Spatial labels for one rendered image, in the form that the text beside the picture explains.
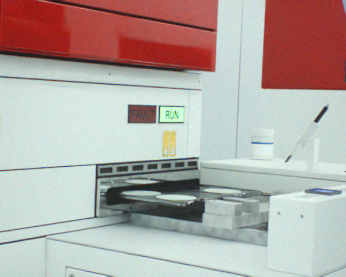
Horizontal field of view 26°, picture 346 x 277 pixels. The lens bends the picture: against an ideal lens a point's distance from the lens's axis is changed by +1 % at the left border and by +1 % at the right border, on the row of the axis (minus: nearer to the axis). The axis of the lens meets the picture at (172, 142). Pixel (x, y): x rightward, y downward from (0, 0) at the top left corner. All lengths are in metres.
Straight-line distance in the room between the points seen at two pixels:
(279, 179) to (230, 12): 3.18
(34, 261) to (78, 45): 0.49
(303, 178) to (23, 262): 0.78
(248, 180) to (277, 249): 0.67
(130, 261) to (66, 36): 0.51
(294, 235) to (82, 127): 0.62
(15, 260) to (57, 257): 0.10
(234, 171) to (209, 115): 2.83
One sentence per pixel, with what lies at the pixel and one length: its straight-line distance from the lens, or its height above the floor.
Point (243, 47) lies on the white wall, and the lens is 5.32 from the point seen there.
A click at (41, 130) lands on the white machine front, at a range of 1.71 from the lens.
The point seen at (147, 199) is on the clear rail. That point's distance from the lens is 1.82.
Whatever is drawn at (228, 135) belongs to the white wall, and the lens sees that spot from 5.18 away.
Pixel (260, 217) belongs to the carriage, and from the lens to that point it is 1.83.
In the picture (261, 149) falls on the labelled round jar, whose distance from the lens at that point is 2.36.
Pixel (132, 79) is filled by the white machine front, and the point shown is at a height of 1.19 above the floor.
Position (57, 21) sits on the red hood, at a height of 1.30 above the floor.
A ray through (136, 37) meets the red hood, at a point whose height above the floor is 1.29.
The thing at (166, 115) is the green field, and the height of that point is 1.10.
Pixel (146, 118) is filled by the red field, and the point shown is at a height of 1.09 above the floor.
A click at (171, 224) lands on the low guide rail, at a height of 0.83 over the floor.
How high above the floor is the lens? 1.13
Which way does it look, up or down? 3 degrees down
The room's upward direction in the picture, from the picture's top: 2 degrees clockwise
